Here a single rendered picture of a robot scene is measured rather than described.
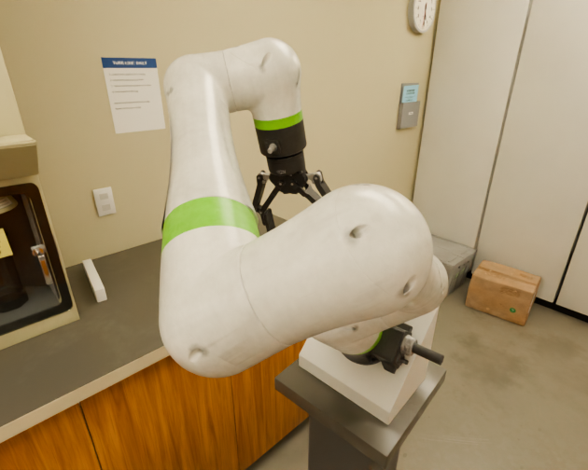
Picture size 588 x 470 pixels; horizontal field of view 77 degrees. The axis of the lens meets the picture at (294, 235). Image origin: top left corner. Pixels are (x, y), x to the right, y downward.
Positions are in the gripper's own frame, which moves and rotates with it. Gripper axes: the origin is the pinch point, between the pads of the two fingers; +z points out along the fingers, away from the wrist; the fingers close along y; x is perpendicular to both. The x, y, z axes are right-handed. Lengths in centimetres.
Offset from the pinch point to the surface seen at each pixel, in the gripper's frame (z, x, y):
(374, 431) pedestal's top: 35.5, -22.0, 19.1
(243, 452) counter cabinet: 108, -8, -39
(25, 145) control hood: -26, -8, -60
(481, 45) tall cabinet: 9, 250, 51
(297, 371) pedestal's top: 35.8, -11.4, -2.5
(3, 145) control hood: -28, -12, -61
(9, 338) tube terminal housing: 22, -28, -81
